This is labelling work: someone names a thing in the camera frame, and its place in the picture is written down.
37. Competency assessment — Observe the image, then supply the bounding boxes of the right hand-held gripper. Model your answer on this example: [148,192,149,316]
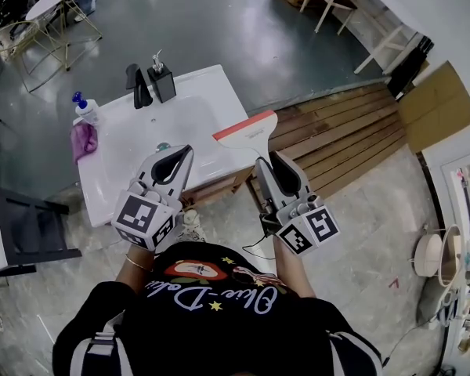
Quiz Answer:
[254,150,342,258]

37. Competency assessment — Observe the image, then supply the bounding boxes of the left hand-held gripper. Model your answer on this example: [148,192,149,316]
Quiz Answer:
[110,143,197,253]

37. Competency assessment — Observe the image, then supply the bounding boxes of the white squeegee with red blade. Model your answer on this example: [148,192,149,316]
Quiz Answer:
[211,110,279,160]

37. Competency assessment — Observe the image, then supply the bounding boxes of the person's right forearm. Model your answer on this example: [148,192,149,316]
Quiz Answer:
[273,236,318,299]

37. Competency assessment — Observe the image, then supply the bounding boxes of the person's left forearm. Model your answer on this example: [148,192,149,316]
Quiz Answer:
[115,244,156,289]

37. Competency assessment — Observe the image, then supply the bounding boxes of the wooden vanity cabinet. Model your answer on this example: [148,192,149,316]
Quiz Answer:
[179,166,259,207]

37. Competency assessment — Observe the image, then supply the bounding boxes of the person's left white shoe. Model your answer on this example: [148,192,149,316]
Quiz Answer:
[175,208,208,243]

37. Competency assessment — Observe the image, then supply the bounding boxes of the white basin table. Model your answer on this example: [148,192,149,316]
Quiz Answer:
[72,63,259,229]

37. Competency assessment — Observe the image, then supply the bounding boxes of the wooden plank platform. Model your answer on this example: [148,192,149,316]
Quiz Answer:
[250,84,408,201]

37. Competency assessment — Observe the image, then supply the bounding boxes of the black faucet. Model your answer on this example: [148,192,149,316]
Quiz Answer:
[125,63,154,110]

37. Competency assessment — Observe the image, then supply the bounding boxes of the black square soap dispenser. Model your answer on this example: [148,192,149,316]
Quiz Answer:
[146,49,177,104]

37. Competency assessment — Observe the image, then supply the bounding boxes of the purple cloth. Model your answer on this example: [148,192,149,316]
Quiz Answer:
[70,122,99,166]

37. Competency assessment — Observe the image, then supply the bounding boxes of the white pump bottle blue cap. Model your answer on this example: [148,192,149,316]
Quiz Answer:
[71,91,101,127]

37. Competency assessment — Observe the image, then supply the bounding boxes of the black shelf rack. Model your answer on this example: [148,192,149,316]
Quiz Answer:
[0,188,83,277]

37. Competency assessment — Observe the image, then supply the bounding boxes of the person's black printed shirt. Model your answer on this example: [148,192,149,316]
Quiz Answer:
[52,240,385,376]

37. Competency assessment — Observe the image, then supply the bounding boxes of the pale round tub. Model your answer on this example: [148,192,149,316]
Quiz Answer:
[413,233,444,277]

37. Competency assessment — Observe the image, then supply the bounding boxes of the black folded stand bundle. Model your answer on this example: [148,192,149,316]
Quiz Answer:
[387,33,436,99]

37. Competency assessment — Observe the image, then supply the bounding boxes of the white desk with legs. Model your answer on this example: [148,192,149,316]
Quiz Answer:
[353,20,420,76]

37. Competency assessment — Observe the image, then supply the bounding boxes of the brown cardboard sheet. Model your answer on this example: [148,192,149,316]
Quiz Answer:
[397,60,470,154]

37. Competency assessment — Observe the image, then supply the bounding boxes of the beige round hoop tray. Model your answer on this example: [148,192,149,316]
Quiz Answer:
[437,224,466,288]

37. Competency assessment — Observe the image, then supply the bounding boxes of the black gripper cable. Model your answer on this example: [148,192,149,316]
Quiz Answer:
[241,233,277,261]

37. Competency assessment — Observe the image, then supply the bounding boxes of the gold bracelet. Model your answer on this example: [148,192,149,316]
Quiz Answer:
[125,255,154,272]

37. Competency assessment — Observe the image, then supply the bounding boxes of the gold wire chair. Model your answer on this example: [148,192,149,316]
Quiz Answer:
[0,20,70,93]

